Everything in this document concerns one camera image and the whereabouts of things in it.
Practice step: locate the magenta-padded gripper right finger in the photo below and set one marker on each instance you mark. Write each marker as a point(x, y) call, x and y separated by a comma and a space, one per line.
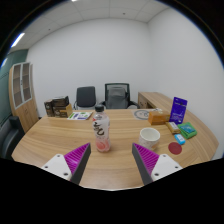
point(163, 165)

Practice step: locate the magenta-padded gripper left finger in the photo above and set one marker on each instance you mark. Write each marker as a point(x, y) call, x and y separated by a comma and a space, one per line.
point(60, 165)

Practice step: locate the clear drink bottle black cap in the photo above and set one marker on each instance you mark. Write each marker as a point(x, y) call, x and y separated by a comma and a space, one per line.
point(101, 128)

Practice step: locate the flat round red coaster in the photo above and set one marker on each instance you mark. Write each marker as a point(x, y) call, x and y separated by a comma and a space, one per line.
point(175, 148)

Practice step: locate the white patterned paper cup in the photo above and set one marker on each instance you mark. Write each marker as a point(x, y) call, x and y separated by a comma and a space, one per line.
point(149, 137)

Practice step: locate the green flat box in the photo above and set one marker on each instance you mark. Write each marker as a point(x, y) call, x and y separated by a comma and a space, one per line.
point(187, 130)

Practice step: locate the orange cardboard box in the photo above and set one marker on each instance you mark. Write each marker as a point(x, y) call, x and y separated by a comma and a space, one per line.
point(158, 118)

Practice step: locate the white green leaflet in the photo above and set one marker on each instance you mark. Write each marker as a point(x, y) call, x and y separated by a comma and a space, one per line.
point(80, 115)

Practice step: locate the tan cardboard box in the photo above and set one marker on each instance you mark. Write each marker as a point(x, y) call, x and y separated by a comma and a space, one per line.
point(64, 111)

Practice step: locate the white sheet with round print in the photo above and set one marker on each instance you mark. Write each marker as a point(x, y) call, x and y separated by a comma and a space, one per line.
point(142, 114)

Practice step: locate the purple standing pouch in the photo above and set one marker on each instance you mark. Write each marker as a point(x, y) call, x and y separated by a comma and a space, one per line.
point(178, 110)

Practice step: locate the black armchair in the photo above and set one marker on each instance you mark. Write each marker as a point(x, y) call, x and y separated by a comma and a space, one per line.
point(10, 136)

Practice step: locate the small black carton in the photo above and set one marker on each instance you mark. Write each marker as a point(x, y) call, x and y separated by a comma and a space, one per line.
point(48, 108)

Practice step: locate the wooden side desk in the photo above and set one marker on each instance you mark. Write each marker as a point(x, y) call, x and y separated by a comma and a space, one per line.
point(155, 99)

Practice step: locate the wooden shelf cabinet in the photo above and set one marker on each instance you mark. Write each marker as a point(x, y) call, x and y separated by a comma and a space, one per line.
point(25, 106)

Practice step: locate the black office chair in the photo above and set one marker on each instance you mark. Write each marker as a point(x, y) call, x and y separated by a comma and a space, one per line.
point(85, 96)

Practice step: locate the grey mesh office chair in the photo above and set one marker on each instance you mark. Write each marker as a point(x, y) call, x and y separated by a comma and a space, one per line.
point(116, 96)

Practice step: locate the long ceiling light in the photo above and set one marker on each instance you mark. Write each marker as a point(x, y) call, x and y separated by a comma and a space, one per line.
point(18, 39)
point(3, 62)
point(74, 0)

